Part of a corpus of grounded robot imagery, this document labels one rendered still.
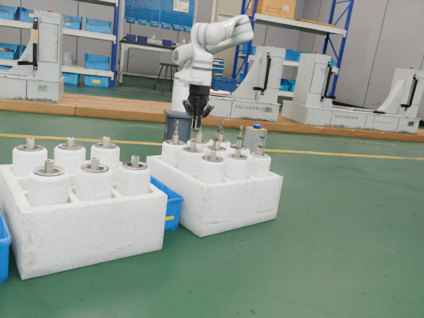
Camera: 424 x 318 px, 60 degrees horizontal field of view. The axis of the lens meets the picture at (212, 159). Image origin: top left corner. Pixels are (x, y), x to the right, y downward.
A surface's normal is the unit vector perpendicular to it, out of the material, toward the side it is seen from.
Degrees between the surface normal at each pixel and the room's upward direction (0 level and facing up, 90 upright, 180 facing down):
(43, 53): 90
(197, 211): 90
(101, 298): 0
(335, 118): 90
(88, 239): 90
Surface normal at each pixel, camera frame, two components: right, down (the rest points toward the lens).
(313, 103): 0.29, 0.28
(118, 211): 0.58, 0.28
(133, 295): 0.13, -0.96
